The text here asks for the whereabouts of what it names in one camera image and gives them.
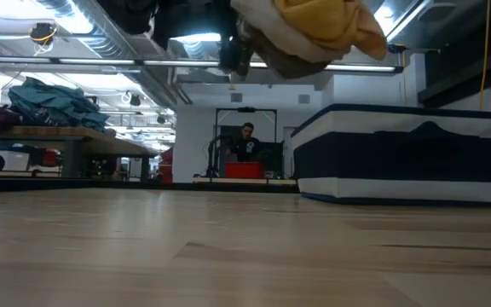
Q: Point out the teal jacket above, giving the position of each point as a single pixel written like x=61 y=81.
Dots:
x=53 y=104

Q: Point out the blue fabric bin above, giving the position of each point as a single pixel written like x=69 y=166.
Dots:
x=399 y=158

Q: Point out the red upright case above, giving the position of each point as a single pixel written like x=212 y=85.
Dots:
x=166 y=166

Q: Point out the black tripod stand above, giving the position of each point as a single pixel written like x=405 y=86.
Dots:
x=212 y=158

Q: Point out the wooden workbench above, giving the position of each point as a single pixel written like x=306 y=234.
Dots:
x=58 y=132

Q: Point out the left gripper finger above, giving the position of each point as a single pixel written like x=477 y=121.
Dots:
x=235 y=53

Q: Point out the black metal rack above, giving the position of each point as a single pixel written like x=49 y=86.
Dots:
x=463 y=85

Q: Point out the red storage box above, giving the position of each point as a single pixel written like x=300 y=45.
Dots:
x=245 y=169

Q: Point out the white striped towel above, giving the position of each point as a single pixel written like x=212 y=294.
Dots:
x=271 y=30

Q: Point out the long light bar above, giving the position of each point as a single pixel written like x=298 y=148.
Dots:
x=100 y=61

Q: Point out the black ceiling camera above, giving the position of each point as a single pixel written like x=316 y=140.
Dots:
x=395 y=48

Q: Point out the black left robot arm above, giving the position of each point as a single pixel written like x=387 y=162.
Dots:
x=130 y=13

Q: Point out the grey wall panel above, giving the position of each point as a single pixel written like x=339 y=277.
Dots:
x=236 y=97
x=304 y=99

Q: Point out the black hanging lamp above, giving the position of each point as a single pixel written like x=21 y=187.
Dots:
x=160 y=119
x=134 y=100

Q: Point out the person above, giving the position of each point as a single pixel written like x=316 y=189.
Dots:
x=245 y=145

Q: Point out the black metal stand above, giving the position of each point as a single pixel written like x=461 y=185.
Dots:
x=245 y=109

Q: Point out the maroon bag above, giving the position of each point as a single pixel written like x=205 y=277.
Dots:
x=2 y=117

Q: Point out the red tool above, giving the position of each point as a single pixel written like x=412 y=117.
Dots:
x=49 y=158

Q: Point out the black metal table frame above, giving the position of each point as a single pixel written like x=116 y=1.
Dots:
x=100 y=185

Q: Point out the black round ceiling device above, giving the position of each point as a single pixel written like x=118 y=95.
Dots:
x=43 y=33

